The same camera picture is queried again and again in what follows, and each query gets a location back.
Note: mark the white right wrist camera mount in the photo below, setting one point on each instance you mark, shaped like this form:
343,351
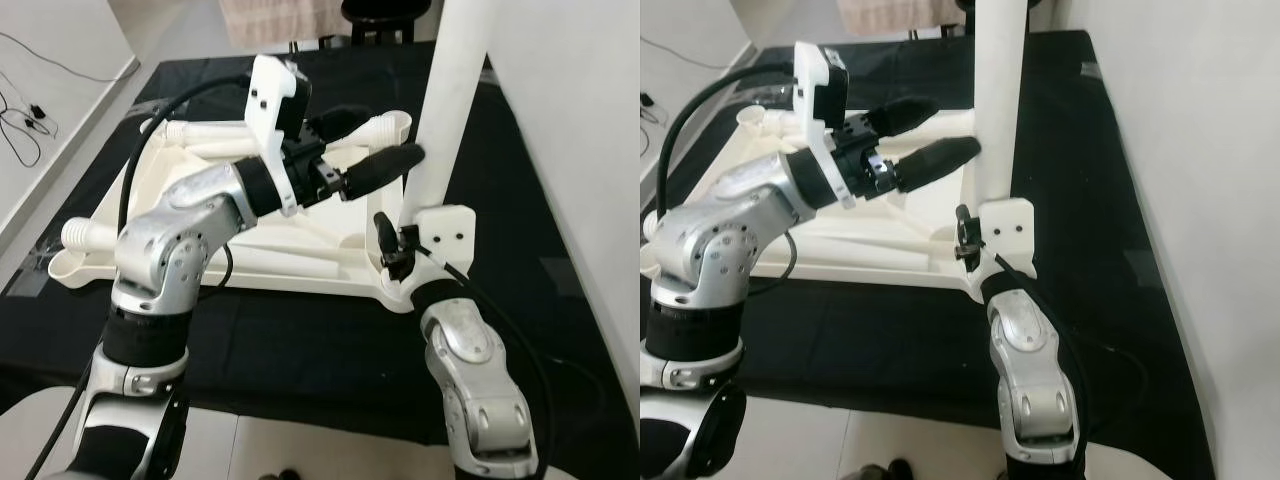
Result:
445,222
1010,222

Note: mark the grey tape patch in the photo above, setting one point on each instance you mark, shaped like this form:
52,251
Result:
565,280

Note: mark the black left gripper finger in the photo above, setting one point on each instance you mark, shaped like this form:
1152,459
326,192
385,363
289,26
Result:
385,168
935,162
905,115
345,120

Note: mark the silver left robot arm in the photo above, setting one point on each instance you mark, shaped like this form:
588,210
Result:
720,250
165,240

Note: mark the beige table cover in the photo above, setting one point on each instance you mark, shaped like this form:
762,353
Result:
280,20
895,15

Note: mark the black table cloth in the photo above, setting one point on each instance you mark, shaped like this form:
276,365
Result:
300,350
880,340

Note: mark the clear tape patch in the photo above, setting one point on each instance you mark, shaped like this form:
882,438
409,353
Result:
25,285

